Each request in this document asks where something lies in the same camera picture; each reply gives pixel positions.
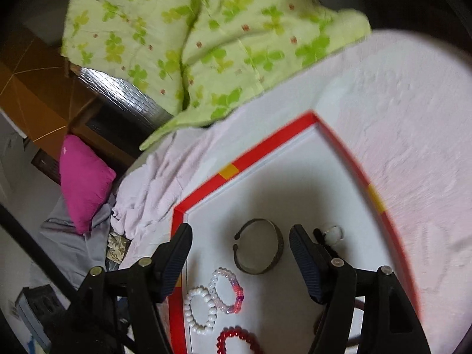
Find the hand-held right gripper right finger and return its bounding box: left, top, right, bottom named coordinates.
left=289, top=224, right=432, bottom=354

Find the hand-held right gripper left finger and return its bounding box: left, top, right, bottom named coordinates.
left=61, top=223, right=193, bottom=354

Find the grey metal cuff bangle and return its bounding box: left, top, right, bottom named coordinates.
left=233, top=218, right=285, bottom=276

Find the black strap with clear ring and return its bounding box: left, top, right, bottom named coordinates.
left=312, top=224, right=346, bottom=251

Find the white pearl bracelet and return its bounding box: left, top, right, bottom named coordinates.
left=183, top=285, right=218, bottom=337

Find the pink clear bead bracelet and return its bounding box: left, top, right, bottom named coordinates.
left=208, top=266, right=246, bottom=315

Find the red shallow box tray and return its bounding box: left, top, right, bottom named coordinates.
left=169, top=110, right=425, bottom=354

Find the red bead bracelet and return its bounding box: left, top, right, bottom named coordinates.
left=216, top=325, right=265, bottom=354

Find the small patterned cloth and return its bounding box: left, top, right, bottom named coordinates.
left=106, top=232, right=132, bottom=265

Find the grey cloth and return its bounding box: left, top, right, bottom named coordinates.
left=38, top=195, right=123, bottom=296

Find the pink pillow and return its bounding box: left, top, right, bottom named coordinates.
left=59, top=134, right=117, bottom=235

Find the black rod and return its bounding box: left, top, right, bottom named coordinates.
left=0, top=208, right=79, bottom=304

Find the blue and black box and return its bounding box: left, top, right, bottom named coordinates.
left=15, top=285, right=71, bottom=353

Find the pale pink blanket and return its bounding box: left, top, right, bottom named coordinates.
left=110, top=29, right=472, bottom=342

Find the orange board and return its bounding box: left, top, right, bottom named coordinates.
left=0, top=32, right=97, bottom=145

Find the green floral quilt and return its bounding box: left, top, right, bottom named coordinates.
left=60, top=0, right=371, bottom=152

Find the wooden furniture frame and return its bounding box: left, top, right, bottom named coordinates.
left=31, top=91, right=141, bottom=186

